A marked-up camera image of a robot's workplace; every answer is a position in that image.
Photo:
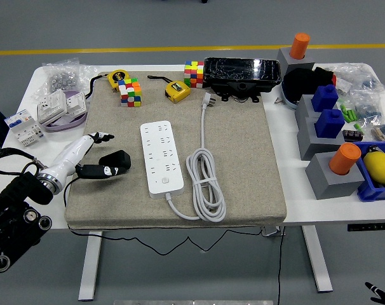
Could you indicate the clear bag of resistors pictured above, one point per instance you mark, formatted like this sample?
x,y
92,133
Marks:
x,y
384,131

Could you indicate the colourful puzzle cube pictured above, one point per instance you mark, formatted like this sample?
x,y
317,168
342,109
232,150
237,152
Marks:
x,y
194,74
130,93

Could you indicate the blue square peg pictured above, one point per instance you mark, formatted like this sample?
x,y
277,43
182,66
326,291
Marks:
x,y
324,98
329,124

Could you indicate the yellow lemon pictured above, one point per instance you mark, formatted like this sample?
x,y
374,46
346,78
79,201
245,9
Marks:
x,y
380,166

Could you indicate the black table control panel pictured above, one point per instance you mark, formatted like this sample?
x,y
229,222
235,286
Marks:
x,y
370,227

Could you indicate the small black white part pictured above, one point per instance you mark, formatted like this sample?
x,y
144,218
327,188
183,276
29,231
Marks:
x,y
373,148

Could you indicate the small metal clip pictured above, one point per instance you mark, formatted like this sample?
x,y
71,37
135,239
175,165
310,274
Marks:
x,y
277,100

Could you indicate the green plastic anchors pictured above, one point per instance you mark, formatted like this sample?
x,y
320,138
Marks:
x,y
348,114

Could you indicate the grey block round hole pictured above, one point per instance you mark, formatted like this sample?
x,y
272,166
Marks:
x,y
286,62
329,187

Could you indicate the white wall socket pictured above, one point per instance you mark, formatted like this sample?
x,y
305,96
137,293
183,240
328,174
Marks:
x,y
52,106
76,103

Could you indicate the yellow tape measure black face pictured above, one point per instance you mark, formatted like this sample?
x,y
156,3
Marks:
x,y
117,76

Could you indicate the clear bag blue parts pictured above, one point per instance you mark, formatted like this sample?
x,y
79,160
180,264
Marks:
x,y
367,111

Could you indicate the orange cylinder peg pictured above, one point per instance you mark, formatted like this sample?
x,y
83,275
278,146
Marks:
x,y
299,46
345,159

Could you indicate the white table leg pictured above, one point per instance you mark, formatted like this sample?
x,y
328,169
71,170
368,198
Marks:
x,y
318,260
91,267

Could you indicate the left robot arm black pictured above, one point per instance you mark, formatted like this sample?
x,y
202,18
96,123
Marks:
x,y
14,219

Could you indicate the blue plastic bin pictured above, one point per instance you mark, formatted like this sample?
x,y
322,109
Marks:
x,y
370,192

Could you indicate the black component pack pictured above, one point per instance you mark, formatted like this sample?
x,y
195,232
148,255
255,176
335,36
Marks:
x,y
353,135

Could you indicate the grey block square hole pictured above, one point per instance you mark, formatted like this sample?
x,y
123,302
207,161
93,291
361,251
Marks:
x,y
303,109
310,146

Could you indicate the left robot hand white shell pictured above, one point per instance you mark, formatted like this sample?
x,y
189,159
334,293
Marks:
x,y
68,157

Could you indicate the white power strip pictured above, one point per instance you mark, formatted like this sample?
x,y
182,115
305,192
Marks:
x,y
160,159

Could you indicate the large clear plastic bag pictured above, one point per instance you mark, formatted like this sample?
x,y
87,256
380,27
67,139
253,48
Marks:
x,y
354,74

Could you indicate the clear bag of metal nuts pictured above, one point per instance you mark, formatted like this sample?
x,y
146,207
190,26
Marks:
x,y
62,79

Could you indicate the single green plastic anchor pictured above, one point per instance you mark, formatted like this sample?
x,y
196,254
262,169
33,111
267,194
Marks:
x,y
358,127

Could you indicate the black device cracked screen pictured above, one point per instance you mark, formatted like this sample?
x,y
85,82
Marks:
x,y
240,71

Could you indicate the grey-brown mat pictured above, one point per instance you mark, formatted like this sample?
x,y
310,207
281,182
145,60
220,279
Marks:
x,y
243,159

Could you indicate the black plug adapter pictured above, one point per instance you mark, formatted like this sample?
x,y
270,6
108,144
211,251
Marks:
x,y
116,158

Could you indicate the white blue circuit breaker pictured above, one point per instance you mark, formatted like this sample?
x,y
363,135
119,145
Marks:
x,y
21,127

